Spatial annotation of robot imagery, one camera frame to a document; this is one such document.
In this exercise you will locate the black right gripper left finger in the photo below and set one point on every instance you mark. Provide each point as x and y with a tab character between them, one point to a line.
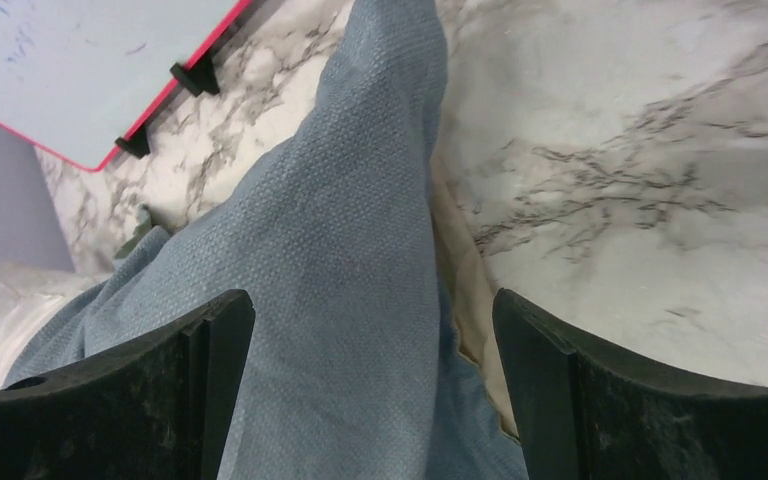
158	406

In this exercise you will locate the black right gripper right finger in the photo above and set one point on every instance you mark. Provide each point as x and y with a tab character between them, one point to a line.
587	408

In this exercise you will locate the white pillow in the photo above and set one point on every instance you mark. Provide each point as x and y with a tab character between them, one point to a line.
29	297

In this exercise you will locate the patchwork green beige pillowcase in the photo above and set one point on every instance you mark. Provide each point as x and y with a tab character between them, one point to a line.
470	298

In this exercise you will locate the blue pillowcase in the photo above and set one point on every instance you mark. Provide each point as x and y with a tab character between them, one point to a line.
353	370

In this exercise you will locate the red framed whiteboard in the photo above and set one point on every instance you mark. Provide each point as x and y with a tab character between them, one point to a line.
82	79

